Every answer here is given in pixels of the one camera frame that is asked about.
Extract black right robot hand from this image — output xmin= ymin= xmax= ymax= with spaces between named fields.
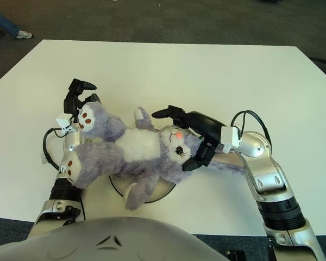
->
xmin=151 ymin=104 xmax=229 ymax=172

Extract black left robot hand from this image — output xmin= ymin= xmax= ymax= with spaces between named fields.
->
xmin=62 ymin=78 xmax=102 ymax=122

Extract purple plush bunny doll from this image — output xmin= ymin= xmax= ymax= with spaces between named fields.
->
xmin=61 ymin=102 xmax=247 ymax=210

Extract white plate with black rim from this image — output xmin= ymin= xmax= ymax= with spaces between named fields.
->
xmin=108 ymin=175 xmax=177 ymax=204

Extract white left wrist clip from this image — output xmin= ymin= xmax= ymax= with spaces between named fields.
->
xmin=55 ymin=114 xmax=74 ymax=135

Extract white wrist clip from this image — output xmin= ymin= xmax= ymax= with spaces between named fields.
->
xmin=220 ymin=125 xmax=242 ymax=153
xmin=55 ymin=114 xmax=74 ymax=135

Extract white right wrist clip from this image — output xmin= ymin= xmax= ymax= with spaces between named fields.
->
xmin=220 ymin=125 xmax=242 ymax=153

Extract person legs in blue jeans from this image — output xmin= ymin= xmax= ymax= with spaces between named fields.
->
xmin=0 ymin=5 xmax=20 ymax=38

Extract black box under table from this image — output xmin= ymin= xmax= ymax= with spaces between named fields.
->
xmin=225 ymin=248 xmax=247 ymax=261

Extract grey robot torso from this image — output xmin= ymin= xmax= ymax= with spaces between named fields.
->
xmin=0 ymin=216 xmax=226 ymax=261

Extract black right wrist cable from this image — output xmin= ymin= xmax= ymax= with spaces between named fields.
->
xmin=230 ymin=110 xmax=272 ymax=153

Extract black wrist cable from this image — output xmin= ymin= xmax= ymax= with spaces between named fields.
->
xmin=42 ymin=127 xmax=65 ymax=171
xmin=230 ymin=110 xmax=272 ymax=153

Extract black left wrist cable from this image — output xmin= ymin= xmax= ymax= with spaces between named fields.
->
xmin=42 ymin=127 xmax=65 ymax=171

